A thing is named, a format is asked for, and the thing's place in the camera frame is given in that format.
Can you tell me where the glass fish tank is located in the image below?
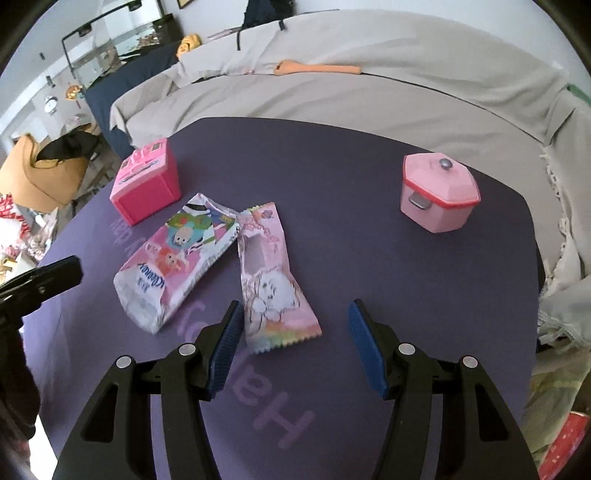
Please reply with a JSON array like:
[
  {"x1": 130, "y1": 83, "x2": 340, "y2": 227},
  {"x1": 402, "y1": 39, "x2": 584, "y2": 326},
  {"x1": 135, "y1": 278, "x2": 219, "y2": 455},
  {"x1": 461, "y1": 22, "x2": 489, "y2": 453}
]
[{"x1": 61, "y1": 0, "x2": 181, "y2": 89}]

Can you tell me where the pink tissue pack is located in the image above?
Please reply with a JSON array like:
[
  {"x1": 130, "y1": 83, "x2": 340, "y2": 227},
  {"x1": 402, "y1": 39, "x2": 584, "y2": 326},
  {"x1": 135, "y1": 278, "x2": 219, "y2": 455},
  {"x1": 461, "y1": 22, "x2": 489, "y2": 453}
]
[{"x1": 113, "y1": 193, "x2": 239, "y2": 334}]

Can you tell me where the pink bunny candy wrapper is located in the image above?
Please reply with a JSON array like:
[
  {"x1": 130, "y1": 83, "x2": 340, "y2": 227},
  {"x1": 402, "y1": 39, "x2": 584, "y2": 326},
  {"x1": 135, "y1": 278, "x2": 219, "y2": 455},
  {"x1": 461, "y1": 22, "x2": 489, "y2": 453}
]
[{"x1": 238, "y1": 202, "x2": 322, "y2": 354}]

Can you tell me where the tan bag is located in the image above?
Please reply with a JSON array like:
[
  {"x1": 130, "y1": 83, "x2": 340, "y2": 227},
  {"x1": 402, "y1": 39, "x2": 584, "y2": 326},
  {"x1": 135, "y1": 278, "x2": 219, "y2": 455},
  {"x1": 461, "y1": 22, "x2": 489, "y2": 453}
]
[{"x1": 1, "y1": 130, "x2": 100, "y2": 213}]

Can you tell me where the pink toy fridge box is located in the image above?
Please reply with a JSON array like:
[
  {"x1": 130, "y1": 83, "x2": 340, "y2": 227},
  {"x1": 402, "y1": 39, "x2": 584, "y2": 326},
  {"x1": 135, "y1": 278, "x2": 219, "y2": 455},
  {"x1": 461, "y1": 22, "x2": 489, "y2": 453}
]
[{"x1": 109, "y1": 138, "x2": 181, "y2": 226}]

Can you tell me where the pink toy pot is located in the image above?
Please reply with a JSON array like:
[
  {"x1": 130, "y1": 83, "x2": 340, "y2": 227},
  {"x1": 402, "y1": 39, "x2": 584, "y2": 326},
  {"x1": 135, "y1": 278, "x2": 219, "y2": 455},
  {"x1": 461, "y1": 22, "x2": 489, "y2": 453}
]
[{"x1": 400, "y1": 153, "x2": 481, "y2": 233}]

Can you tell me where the trash bin with bag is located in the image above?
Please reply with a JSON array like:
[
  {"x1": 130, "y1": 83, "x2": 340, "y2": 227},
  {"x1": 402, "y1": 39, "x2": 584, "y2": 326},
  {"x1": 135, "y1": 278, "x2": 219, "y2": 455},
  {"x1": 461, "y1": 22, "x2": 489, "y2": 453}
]
[{"x1": 522, "y1": 350, "x2": 590, "y2": 479}]

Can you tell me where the orange back scratcher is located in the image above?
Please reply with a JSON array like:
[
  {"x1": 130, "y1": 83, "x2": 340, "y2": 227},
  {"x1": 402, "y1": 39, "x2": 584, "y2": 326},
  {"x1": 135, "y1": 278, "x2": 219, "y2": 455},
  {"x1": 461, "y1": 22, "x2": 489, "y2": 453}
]
[{"x1": 273, "y1": 60, "x2": 362, "y2": 76}]

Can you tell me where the grey covered sofa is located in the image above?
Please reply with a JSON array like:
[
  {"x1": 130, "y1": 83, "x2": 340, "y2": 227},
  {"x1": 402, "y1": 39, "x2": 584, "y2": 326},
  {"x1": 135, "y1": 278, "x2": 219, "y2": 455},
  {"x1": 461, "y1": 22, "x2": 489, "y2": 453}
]
[{"x1": 108, "y1": 10, "x2": 590, "y2": 348}]

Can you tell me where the dark backpack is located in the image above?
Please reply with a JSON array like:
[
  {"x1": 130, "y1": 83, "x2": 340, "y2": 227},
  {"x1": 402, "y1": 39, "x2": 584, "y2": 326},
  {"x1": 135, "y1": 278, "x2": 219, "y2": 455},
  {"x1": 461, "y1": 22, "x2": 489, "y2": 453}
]
[{"x1": 236, "y1": 0, "x2": 294, "y2": 50}]

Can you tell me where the yellow plush toy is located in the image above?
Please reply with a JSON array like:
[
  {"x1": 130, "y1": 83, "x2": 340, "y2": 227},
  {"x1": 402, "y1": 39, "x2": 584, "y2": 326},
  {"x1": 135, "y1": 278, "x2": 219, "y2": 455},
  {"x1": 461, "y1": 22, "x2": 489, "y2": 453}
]
[{"x1": 176, "y1": 34, "x2": 201, "y2": 58}]

